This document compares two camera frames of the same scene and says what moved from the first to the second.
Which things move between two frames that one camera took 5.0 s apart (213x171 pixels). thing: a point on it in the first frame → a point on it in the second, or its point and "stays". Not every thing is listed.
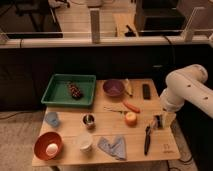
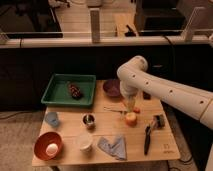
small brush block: [157, 122] stays
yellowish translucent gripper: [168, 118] → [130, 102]
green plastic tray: [70, 91] stays
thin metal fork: [112, 109] stays
